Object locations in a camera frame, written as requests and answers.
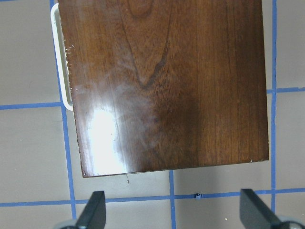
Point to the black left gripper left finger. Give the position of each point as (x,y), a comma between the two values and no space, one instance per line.
(93,215)

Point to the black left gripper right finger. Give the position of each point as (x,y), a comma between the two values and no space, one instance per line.
(255,214)

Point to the white drawer handle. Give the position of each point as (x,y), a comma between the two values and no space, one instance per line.
(60,53)

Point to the dark brown wooden cabinet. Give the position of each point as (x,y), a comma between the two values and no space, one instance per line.
(166,84)

